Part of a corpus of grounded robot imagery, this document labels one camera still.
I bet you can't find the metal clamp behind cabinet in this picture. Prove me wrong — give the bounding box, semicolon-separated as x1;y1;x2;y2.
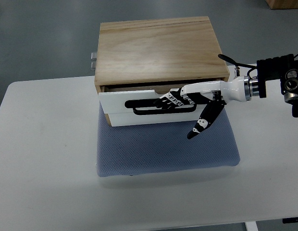
90;52;97;71

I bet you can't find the white table leg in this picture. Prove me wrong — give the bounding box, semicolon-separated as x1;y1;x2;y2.
245;221;259;231

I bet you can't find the white drawer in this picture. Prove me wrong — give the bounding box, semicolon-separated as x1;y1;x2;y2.
99;88;204;116
105;105;205;127

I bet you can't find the blue-grey mesh cushion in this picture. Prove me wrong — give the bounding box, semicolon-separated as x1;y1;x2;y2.
97;108;240;177

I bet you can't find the wooden drawer cabinet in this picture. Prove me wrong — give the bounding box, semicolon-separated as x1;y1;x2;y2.
94;16;230;127

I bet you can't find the cardboard box corner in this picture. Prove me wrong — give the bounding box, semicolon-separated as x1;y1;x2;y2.
266;0;298;10

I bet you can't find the black drawer handle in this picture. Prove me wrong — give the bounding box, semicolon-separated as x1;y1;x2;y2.
124;98;197;116

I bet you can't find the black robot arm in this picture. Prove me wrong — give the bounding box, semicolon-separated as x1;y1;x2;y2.
218;54;298;118

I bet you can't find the black under-table bracket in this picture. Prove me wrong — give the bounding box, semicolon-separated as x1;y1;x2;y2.
282;217;298;224

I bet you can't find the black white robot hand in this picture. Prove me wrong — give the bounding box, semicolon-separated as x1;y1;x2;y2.
154;77;251;139

